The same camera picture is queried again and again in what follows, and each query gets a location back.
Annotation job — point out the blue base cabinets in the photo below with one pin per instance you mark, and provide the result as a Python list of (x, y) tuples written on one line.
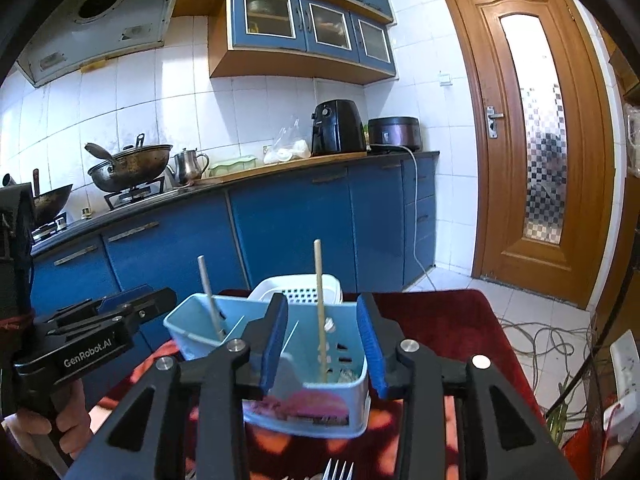
[(300, 230)]

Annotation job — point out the glass door wall cabinet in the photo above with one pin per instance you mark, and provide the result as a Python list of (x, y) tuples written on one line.
[(300, 55)]

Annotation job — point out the green onions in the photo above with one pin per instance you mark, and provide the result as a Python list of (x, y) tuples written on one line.
[(557, 415)]

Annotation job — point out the red bag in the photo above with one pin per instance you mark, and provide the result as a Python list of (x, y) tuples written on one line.
[(585, 452)]

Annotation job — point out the light blue utensil holder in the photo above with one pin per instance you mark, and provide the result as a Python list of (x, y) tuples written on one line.
[(192, 332)]

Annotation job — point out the range hood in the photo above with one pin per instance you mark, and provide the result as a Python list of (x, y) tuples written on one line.
[(100, 35)]

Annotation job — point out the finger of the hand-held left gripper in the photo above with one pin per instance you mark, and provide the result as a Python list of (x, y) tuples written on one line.
[(155, 305), (120, 300)]

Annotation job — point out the person's left hand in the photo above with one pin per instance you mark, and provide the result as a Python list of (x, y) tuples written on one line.
[(70, 425)]

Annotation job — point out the small black wok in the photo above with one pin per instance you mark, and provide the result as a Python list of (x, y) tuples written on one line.
[(50, 202)]

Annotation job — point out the white power strip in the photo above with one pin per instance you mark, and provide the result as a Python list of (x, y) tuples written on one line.
[(625, 370)]

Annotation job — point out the gas stove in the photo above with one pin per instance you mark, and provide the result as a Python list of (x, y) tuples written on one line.
[(135, 197)]

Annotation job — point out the black air fryer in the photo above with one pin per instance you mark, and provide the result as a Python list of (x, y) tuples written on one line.
[(337, 130)]

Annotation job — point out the steel kettle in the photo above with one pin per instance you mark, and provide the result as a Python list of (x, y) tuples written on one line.
[(187, 167)]

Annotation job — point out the green tray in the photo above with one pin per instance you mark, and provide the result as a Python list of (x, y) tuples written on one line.
[(232, 166)]

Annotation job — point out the wooden chopstick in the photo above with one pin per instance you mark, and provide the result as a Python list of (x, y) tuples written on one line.
[(207, 292), (318, 285)]

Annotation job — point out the large wok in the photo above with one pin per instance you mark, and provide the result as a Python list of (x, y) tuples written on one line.
[(135, 165)]

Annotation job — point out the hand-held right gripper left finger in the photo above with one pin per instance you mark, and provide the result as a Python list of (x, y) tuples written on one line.
[(274, 345)]

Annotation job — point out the red patterned blanket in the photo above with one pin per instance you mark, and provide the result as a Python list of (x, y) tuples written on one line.
[(440, 325)]

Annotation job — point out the metal fork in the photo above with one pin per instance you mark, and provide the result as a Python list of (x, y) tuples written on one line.
[(337, 472)]

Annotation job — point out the dark rice cooker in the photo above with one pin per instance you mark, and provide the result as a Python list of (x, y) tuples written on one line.
[(395, 135)]

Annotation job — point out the clear plastic bag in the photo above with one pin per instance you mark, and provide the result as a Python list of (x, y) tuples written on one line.
[(287, 147)]

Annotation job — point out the white perforated basket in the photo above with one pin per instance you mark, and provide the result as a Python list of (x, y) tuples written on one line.
[(300, 287)]

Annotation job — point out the wooden door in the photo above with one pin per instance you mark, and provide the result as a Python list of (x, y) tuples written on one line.
[(480, 160)]

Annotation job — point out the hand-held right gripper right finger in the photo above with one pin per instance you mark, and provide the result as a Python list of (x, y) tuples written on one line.
[(372, 355)]

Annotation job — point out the metal ladle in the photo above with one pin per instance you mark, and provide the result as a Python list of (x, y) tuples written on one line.
[(97, 151)]

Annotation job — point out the wall switch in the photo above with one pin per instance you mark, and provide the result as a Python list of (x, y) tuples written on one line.
[(445, 78)]

